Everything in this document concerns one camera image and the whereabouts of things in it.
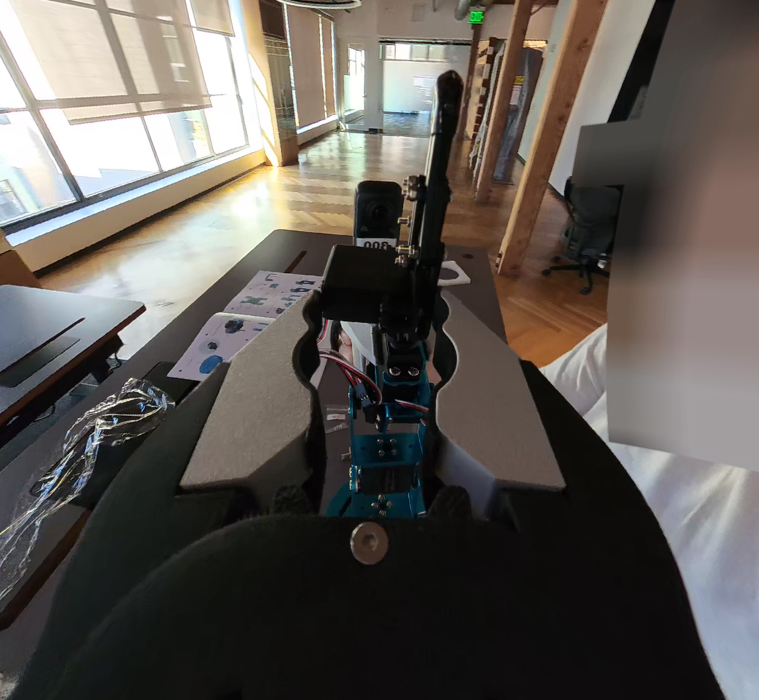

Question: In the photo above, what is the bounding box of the slim wooden post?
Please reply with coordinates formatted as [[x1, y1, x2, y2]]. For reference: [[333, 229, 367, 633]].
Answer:
[[474, 0, 549, 203]]

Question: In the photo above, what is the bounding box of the row of beige roller blinds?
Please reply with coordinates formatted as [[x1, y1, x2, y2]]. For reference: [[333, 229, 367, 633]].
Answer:
[[0, 0, 238, 126]]

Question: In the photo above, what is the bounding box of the person in white shirt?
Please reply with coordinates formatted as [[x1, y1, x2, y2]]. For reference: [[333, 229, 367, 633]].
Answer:
[[540, 324, 759, 700]]

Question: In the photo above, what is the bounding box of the thick wooden post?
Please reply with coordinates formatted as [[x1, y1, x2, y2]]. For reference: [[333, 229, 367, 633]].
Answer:
[[497, 0, 626, 277]]

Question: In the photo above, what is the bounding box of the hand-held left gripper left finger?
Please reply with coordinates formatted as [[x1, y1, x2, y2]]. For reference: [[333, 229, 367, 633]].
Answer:
[[179, 288, 326, 493]]

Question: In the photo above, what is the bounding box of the blue toy robot arm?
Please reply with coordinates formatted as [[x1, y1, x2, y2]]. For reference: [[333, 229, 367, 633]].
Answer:
[[320, 71, 464, 518]]

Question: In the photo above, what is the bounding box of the dark grey desk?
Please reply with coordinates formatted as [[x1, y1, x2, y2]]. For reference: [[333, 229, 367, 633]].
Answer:
[[0, 229, 508, 630]]

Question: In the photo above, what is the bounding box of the crumpled clear plastic wrap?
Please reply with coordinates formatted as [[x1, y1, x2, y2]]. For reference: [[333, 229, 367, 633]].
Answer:
[[0, 379, 176, 585]]

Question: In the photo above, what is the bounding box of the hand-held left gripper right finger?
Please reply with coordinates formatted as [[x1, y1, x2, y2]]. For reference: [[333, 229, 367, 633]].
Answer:
[[430, 289, 566, 493]]

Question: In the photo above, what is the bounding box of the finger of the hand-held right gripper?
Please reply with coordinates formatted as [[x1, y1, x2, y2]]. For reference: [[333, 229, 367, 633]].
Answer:
[[343, 321, 381, 367]]

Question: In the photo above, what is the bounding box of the white instruction booklet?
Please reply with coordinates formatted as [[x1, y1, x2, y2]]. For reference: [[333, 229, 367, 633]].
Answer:
[[168, 270, 324, 381]]

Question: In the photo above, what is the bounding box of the blue grey neighbour desk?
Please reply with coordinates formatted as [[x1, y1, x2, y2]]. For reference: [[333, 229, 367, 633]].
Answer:
[[0, 284, 147, 425]]

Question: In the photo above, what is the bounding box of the dark grey office chair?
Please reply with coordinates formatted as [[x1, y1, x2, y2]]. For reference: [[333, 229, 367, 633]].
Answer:
[[542, 179, 623, 295]]

